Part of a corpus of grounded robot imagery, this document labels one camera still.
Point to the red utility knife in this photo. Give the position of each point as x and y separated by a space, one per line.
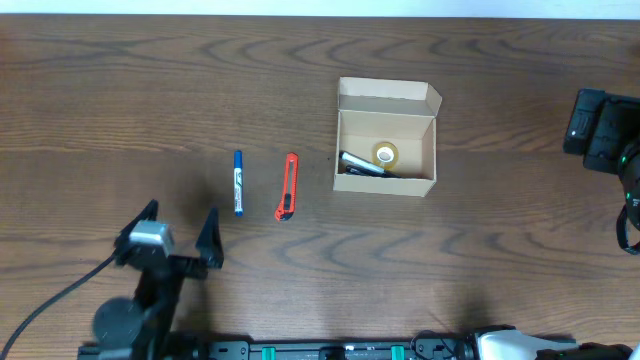
286 206

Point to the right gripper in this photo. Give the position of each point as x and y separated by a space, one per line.
605 134

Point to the open cardboard box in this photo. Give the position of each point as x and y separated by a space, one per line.
404 113

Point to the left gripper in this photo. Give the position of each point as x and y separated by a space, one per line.
176 261

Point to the blue whiteboard marker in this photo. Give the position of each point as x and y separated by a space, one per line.
238 183

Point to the red black stapler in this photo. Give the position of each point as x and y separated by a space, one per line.
360 172

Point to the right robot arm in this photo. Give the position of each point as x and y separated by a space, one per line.
510 344

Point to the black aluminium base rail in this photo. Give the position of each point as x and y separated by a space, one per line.
427 346

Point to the yellow tape roll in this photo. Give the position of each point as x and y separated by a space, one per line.
385 155

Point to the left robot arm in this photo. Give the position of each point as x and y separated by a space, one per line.
140 327

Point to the black whiteboard marker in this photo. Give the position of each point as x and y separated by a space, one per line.
365 165

